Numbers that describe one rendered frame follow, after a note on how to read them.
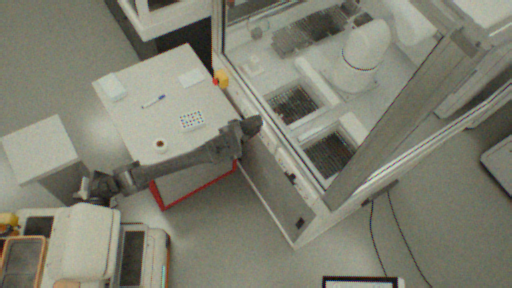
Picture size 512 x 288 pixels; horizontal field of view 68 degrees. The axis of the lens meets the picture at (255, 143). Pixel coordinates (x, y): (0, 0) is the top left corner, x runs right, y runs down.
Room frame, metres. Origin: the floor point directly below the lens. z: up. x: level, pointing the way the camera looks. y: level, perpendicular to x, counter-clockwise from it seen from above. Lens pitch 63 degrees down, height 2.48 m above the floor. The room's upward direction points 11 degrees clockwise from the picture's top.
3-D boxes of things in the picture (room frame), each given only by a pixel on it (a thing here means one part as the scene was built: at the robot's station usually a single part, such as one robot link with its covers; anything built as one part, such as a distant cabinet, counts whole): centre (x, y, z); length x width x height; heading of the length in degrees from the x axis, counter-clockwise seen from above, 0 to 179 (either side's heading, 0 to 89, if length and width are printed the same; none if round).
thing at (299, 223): (1.21, -0.39, 0.40); 1.03 x 0.95 x 0.80; 43
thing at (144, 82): (1.02, 0.50, 0.38); 0.62 x 0.58 x 0.76; 43
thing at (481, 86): (0.86, -0.71, 1.52); 0.87 x 0.01 x 0.86; 133
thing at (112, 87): (1.04, 0.80, 0.78); 0.15 x 0.10 x 0.04; 48
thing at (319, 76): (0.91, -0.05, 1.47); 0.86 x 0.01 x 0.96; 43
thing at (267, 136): (0.92, 0.00, 0.87); 0.29 x 0.02 x 0.11; 43
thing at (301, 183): (0.69, -0.21, 0.87); 0.29 x 0.02 x 0.11; 43
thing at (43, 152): (0.64, 1.03, 0.38); 0.30 x 0.30 x 0.76; 42
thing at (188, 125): (0.93, 0.34, 0.78); 0.12 x 0.08 x 0.04; 122
